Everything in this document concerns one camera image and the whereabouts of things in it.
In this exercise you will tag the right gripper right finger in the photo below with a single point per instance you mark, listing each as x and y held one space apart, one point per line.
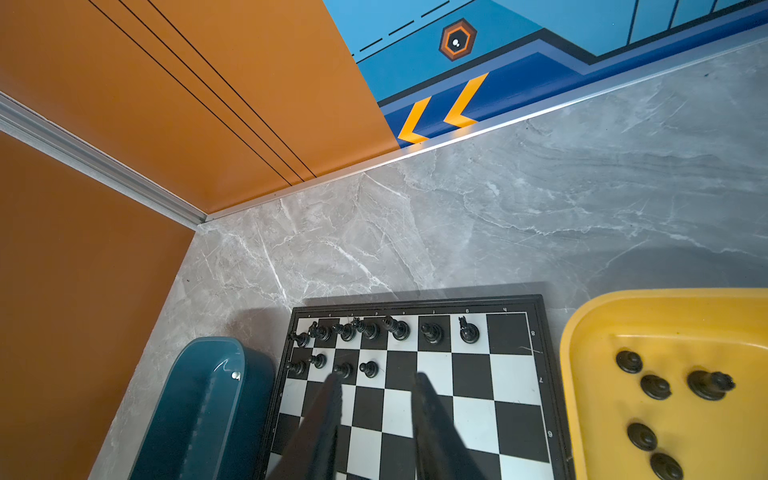
440 451

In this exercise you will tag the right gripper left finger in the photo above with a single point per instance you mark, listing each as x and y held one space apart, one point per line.
311 453

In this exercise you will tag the black chess piece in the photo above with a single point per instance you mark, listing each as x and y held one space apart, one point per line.
432 333

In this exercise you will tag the black pawn on board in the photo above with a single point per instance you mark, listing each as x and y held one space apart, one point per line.
370 368
344 370

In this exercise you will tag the teal plastic tray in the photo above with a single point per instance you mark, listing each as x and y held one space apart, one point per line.
209 419

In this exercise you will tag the black and white chessboard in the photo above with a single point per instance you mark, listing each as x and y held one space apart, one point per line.
503 393

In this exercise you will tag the black pawn in tray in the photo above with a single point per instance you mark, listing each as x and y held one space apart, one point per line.
642 436
629 361
655 387
666 467

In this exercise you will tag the yellow plastic tray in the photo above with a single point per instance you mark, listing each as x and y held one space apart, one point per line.
676 332

